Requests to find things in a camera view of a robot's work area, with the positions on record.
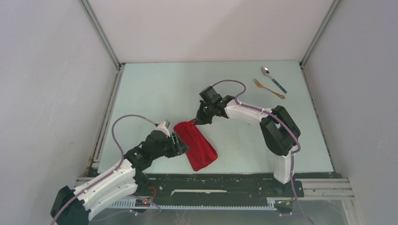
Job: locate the corner aluminium profile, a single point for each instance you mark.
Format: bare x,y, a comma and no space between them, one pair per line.
97,150
314,42

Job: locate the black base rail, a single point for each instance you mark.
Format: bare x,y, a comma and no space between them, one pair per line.
217,190

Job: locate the aluminium frame rail front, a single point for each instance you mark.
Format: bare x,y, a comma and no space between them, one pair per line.
315,188

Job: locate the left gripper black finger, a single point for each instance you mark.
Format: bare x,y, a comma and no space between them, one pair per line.
178,148
175,139

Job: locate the red cloth napkin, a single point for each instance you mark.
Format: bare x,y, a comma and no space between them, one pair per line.
201,153

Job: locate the silver spoon blue handle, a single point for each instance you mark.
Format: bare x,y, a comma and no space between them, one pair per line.
267,74

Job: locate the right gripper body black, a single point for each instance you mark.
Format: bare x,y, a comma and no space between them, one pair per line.
206,108

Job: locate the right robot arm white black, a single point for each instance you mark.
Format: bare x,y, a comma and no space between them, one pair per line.
279,130

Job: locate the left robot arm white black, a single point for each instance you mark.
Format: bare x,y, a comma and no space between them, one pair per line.
79,205

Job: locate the gold fork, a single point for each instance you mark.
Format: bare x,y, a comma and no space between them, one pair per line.
259,85

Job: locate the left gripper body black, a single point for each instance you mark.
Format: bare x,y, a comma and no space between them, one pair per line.
166,150

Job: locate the right corner aluminium profile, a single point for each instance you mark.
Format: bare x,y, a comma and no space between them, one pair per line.
314,42

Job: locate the left corner aluminium profile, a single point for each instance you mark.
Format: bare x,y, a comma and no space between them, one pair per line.
97,150

